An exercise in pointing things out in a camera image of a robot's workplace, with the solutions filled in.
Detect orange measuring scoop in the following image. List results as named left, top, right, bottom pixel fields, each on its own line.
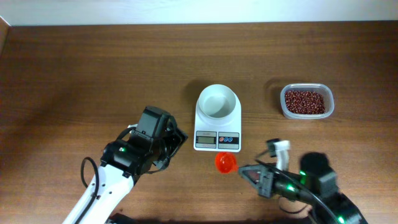
left=215, top=152, right=239, bottom=174

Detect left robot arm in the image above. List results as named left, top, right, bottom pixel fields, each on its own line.
left=64, top=106, right=188, bottom=223

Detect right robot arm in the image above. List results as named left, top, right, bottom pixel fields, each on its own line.
left=238, top=152, right=367, bottom=224

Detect white digital kitchen scale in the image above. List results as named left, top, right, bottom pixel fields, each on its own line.
left=193, top=95, right=243, bottom=153

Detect white round bowl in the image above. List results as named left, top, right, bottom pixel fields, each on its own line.
left=198, top=84, right=237, bottom=119

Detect clear plastic food container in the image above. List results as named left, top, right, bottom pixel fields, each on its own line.
left=280, top=83, right=335, bottom=119

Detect red adzuki beans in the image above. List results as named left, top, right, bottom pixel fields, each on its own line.
left=284, top=90, right=326, bottom=114

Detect right black cable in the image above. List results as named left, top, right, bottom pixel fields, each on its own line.
left=254, top=149, right=346, bottom=224

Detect black cable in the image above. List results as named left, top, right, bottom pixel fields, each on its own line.
left=254, top=149, right=346, bottom=224
left=80, top=156, right=100, bottom=224

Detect left black cable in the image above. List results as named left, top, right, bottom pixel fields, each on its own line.
left=80, top=156, right=100, bottom=224

